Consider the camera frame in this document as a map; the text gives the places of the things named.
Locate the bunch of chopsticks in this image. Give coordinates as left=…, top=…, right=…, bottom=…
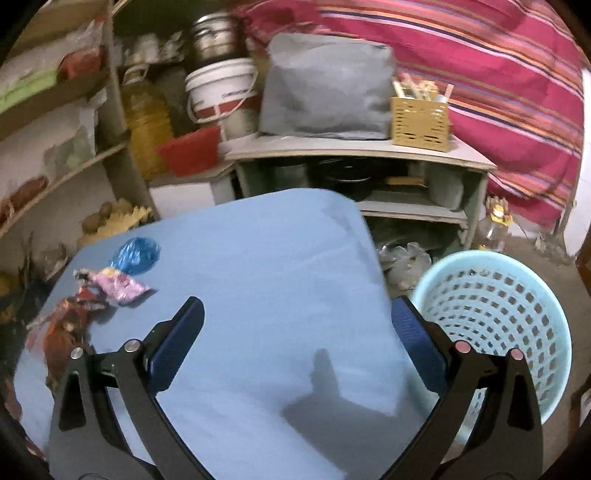
left=392, top=74, right=455, bottom=104

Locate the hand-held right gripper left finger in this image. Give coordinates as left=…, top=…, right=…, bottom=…
left=48, top=296, right=218, bottom=480

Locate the red snack wrapper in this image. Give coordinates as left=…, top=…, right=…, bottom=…
left=76, top=286, right=112, bottom=311

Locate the black cooking pot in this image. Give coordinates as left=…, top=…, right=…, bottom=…
left=318, top=159, right=375, bottom=201

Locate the white plastic bucket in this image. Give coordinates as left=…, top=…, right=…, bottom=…
left=185, top=58, right=259, bottom=139

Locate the yellow oil jug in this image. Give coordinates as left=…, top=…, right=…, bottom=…
left=121, top=69, right=174, bottom=181

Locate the wooden wall shelf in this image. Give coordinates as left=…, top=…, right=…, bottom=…
left=0, top=0, right=158, bottom=287

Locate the pink snack wrapper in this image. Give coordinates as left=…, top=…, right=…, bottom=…
left=92, top=270, right=152, bottom=306

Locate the grey fabric bag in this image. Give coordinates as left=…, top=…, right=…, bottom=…
left=257, top=33, right=397, bottom=140

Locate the clear oil bottle yellow cap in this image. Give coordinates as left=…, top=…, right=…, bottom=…
left=475, top=205, right=513, bottom=252

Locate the red plastic basin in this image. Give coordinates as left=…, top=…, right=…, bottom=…
left=157, top=124, right=222, bottom=177

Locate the grey wooden cabinet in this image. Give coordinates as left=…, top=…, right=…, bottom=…
left=222, top=134, right=497, bottom=252

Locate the crumpled blue plastic bag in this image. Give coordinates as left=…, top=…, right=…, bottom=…
left=108, top=237, right=161, bottom=278

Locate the orange brown snack wrapper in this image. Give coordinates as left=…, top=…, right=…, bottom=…
left=25, top=298, right=109, bottom=372

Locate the red striped blanket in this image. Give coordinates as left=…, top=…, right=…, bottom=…
left=231, top=0, right=587, bottom=229

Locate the grey pot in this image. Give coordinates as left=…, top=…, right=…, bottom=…
left=429, top=173, right=465, bottom=208

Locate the pile of potatoes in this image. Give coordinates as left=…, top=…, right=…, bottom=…
left=81, top=200, right=153, bottom=247

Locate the light blue plastic basket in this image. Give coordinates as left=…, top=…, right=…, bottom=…
left=409, top=251, right=573, bottom=425

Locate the metal pot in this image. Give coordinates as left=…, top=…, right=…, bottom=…
left=189, top=13, right=241, bottom=68

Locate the yellow perforated utensil holder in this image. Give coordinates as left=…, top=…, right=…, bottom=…
left=390, top=95, right=451, bottom=153

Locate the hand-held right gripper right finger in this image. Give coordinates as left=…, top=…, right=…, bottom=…
left=390, top=296, right=546, bottom=480

